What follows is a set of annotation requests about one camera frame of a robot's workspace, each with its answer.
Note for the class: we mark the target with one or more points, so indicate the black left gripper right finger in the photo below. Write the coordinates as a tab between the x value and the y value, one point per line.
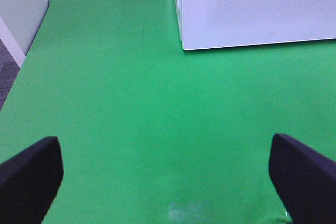
304	180

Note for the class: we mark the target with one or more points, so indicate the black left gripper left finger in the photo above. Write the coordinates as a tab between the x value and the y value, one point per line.
30	181

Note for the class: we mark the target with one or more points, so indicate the white microwave door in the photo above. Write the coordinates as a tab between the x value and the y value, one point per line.
206	24

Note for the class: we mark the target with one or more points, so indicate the green table cloth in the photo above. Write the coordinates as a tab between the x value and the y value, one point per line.
151	133

